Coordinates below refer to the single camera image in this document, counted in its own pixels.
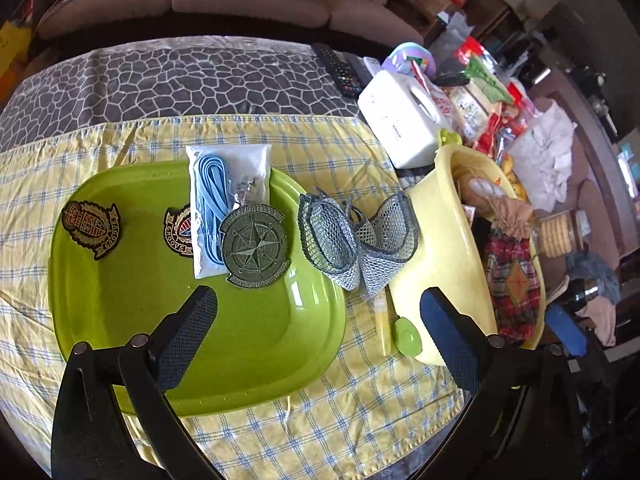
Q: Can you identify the yellow bag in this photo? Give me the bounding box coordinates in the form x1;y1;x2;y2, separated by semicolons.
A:
0;20;31;86

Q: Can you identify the tan rounded object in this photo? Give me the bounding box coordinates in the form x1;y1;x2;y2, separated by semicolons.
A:
457;175;506;206

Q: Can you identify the stack of round biscuits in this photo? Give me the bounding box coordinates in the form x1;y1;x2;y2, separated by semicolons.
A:
537;210;581;258

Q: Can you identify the green plastic tray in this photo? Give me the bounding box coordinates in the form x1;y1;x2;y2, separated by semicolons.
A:
47;160;348;417

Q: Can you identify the grey mesh bag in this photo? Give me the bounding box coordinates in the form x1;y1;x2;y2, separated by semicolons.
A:
297;190;421;301

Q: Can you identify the round grey compass patch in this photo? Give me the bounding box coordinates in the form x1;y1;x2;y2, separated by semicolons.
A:
220;207;287;288

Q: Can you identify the blue-grey cloth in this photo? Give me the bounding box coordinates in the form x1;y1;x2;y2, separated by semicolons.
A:
565;252;621;306

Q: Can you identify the clear packet with blue cord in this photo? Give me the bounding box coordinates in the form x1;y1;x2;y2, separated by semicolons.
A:
186;142;273;281

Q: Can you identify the white plastic box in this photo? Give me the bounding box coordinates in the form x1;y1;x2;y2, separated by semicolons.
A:
357;69;453;170

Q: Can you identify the pale yellow plastic basin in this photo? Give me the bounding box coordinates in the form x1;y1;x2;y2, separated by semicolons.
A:
387;130;546;368

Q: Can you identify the yellow tube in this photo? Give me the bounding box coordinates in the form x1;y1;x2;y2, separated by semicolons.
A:
372;290;393;356

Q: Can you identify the crumpled white plastic bag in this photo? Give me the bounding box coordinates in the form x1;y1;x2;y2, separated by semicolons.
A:
505;100;578;211

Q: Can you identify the yellow checked cloth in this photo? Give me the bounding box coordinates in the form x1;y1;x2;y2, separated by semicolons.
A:
0;112;476;480

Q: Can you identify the red plaid pouch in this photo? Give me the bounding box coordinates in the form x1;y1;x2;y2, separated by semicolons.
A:
482;195;543;345

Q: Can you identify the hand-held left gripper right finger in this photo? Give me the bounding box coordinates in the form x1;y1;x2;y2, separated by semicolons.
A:
419;286;586;480

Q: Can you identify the grey stone-pattern blanket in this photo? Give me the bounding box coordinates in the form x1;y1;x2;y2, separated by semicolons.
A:
0;35;371;153

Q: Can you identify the black remote control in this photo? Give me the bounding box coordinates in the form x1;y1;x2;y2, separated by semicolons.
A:
342;52;375;87
311;42;360;98

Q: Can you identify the purple round container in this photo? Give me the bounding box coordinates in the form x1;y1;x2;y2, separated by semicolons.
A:
382;42;436;78

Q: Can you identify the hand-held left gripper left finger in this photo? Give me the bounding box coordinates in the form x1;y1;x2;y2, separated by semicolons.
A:
50;285;223;480

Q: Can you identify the pile of snack packets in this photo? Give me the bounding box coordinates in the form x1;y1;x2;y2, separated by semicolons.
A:
430;35;541;161

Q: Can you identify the brown sofa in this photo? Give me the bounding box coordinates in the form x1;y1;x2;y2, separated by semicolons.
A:
30;0;426;56

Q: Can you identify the embroidered crest patch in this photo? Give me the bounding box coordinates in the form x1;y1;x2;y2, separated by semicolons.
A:
163;204;198;258
61;200;122;261

